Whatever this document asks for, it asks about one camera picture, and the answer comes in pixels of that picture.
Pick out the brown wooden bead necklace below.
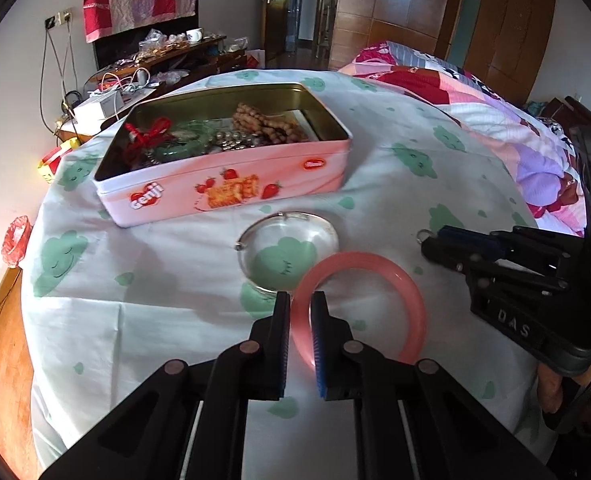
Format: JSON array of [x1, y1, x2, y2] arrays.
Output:
[[232, 102, 309, 143]]

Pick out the pink patchwork quilt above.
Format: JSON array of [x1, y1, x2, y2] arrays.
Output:
[[338, 40, 589, 236]]

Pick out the pink tin box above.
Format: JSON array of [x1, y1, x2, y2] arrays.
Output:
[[94, 82, 351, 228]]

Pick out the white charger cable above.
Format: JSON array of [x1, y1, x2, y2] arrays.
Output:
[[100, 67, 151, 93]]

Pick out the wooden door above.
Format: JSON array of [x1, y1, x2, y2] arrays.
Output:
[[264, 0, 294, 63]]

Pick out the black television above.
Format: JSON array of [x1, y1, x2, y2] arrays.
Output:
[[93, 15, 201, 71]]

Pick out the red plastic bag bin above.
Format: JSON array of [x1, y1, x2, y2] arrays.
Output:
[[3, 215, 31, 267]]

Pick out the silver bangle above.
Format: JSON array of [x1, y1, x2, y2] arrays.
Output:
[[236, 211, 339, 293]]

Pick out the red and yellow box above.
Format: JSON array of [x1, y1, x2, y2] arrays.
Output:
[[36, 140, 79, 183]]

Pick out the person's right hand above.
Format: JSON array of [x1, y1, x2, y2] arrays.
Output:
[[535, 362, 565, 414]]

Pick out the green jade bangle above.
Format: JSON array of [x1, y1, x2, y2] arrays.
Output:
[[153, 120, 216, 163]]

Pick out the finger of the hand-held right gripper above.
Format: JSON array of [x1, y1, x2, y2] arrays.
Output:
[[436, 226, 583, 262], [420, 236, 571, 294]]

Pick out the wooden wardrobe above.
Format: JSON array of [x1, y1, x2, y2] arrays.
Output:
[[328, 0, 559, 106]]

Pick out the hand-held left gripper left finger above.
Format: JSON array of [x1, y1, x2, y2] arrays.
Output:
[[38, 290, 292, 480]]

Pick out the pink bangle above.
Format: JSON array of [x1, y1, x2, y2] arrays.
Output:
[[290, 251, 427, 366]]

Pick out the red knotted cord tassel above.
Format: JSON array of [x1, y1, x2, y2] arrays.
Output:
[[126, 117, 174, 158]]

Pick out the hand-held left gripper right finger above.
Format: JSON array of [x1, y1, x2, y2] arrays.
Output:
[[310, 290, 559, 480]]

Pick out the wooden television cabinet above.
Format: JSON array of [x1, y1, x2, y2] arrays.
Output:
[[58, 35, 249, 141]]

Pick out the red and pink cover cloth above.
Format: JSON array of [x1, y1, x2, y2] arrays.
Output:
[[82, 0, 200, 43]]

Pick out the white cloud print bed sheet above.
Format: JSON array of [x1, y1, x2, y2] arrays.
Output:
[[20, 67, 559, 480]]

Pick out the dark patterned pillow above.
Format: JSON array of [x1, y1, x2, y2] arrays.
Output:
[[540, 115, 576, 137]]

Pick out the hanging grey cables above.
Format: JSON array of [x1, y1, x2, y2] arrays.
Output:
[[40, 25, 84, 136]]

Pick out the white box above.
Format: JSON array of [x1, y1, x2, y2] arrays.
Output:
[[73, 91, 126, 123]]

